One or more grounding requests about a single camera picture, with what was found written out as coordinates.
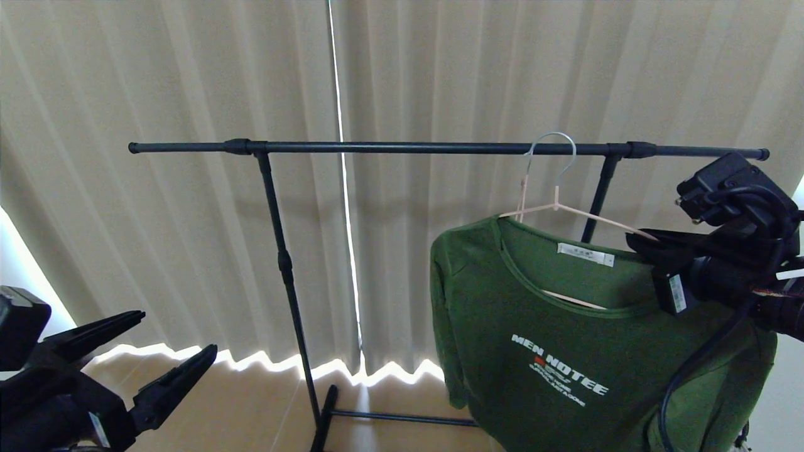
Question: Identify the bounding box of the green long-sleeved shirt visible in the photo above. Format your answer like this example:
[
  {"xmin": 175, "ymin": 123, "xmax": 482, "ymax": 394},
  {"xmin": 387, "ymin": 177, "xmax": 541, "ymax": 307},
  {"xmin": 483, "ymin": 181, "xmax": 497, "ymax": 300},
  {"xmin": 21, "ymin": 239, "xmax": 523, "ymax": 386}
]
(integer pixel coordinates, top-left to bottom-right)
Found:
[{"xmin": 430, "ymin": 215, "xmax": 780, "ymax": 452}]

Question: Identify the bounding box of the beige curtain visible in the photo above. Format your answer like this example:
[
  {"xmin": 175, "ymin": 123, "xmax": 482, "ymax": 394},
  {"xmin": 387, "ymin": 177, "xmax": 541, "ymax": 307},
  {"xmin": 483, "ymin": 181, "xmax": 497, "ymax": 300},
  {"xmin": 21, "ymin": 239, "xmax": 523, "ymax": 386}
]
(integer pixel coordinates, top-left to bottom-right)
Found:
[{"xmin": 0, "ymin": 0, "xmax": 804, "ymax": 387}]

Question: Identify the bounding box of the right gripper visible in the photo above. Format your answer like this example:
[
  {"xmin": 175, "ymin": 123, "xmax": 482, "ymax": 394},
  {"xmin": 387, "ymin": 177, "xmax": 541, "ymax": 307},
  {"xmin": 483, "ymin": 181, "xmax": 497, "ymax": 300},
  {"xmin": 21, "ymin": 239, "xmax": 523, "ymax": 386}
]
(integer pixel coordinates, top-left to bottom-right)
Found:
[{"xmin": 649, "ymin": 248, "xmax": 766, "ymax": 316}]

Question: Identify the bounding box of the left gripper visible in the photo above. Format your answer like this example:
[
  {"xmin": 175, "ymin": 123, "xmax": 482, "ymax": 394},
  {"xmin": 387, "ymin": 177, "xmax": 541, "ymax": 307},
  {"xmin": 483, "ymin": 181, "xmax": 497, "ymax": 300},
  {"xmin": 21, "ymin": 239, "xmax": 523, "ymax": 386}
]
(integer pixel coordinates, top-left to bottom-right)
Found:
[{"xmin": 0, "ymin": 309, "xmax": 219, "ymax": 452}]

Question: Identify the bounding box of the black cable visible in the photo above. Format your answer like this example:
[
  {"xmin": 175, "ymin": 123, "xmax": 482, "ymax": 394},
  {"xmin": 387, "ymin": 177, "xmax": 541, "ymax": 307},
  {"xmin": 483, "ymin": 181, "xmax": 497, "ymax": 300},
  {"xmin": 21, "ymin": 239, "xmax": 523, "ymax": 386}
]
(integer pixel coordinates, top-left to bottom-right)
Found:
[{"xmin": 658, "ymin": 185, "xmax": 804, "ymax": 452}]

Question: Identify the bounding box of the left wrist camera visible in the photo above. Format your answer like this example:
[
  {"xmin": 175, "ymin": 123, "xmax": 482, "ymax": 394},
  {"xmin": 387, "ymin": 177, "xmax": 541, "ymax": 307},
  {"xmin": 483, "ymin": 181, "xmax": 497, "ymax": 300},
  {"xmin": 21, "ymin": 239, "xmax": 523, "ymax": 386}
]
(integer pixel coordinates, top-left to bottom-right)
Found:
[{"xmin": 0, "ymin": 286, "xmax": 53, "ymax": 372}]

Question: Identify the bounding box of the black clothes rack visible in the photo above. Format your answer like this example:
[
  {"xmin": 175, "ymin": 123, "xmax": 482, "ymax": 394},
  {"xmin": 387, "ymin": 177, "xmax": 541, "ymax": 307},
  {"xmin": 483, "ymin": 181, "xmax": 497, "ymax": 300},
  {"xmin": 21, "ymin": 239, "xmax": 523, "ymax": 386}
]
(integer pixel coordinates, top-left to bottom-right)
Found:
[{"xmin": 128, "ymin": 139, "xmax": 771, "ymax": 452}]

